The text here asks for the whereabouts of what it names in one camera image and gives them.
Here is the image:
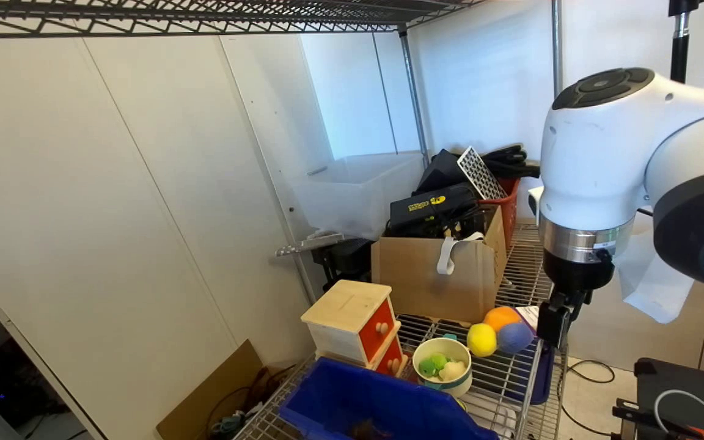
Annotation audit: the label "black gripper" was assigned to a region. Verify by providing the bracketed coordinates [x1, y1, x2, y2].
[534, 247, 615, 350]

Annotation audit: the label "orange plush ball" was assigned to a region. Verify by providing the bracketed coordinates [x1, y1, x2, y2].
[480, 306, 523, 334]

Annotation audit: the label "yellow plush ball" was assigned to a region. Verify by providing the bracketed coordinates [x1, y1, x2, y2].
[465, 320, 500, 359]

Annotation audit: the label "green plush toy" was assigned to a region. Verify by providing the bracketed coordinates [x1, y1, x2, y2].
[417, 351, 449, 378]

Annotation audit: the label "open brown cardboard box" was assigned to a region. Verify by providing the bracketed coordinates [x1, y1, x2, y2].
[369, 205, 510, 325]

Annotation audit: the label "wooden box red drawers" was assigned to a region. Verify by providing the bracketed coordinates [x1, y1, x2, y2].
[298, 278, 408, 378]

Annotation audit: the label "dark blue pouch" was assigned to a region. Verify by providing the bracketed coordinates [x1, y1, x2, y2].
[529, 340, 557, 407]

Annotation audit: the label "red plastic crate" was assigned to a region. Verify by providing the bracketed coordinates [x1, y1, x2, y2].
[496, 179, 524, 247]

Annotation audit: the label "white bowl teal rim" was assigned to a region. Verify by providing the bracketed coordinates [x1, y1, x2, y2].
[410, 334, 473, 399]

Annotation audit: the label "black white grid panel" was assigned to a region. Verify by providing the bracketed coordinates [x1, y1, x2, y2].
[454, 144, 509, 202]

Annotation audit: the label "black case yellow logo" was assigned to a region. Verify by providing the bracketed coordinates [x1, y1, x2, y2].
[384, 181, 484, 240]

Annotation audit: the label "black fabric bag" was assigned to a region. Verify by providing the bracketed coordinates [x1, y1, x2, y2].
[414, 144, 542, 198]

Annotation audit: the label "blue plastic bin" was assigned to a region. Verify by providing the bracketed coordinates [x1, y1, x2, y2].
[276, 357, 500, 440]

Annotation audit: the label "clear plastic storage bin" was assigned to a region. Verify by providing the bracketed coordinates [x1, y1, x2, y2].
[289, 152, 427, 241]

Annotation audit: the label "flat brown cardboard sheet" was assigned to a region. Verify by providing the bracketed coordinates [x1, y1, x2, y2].
[153, 336, 267, 440]

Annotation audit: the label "thin black floor cable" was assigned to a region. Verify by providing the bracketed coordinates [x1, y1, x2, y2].
[557, 357, 617, 440]

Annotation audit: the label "white strap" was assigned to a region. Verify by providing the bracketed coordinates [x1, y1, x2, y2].
[435, 229, 485, 278]

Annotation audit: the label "grey metal shelf bracket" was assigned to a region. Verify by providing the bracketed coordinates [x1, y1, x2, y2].
[267, 229, 347, 263]

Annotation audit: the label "metal wire shelf rack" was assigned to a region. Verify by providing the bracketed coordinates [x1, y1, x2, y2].
[0, 0, 568, 440]

